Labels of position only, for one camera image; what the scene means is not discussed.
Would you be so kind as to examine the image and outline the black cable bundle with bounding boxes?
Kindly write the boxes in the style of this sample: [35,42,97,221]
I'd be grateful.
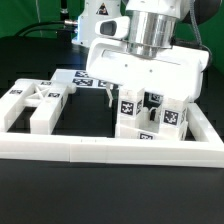
[13,19,79,38]

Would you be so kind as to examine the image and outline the white marker sheet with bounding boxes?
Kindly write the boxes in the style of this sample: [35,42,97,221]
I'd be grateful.
[52,69,106,89]

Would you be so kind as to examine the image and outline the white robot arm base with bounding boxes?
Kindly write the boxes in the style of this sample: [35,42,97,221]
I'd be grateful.
[73,0,222,58]

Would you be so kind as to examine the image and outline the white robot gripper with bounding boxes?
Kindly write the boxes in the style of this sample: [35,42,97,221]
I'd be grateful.
[86,15,210,121]

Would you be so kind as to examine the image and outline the white chair seat block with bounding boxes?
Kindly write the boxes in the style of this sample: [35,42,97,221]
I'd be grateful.
[115,107,188,140]

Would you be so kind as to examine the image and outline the white chair back frame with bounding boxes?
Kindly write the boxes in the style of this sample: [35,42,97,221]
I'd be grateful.
[0,79,76,135]

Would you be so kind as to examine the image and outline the white U-shaped fixture frame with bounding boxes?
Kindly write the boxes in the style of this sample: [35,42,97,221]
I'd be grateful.
[0,104,224,168]

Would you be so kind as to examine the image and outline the black antenna post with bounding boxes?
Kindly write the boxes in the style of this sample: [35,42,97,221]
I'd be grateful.
[57,0,71,42]

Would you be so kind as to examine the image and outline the white tagged cube left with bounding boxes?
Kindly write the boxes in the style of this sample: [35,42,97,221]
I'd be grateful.
[149,93,163,104]

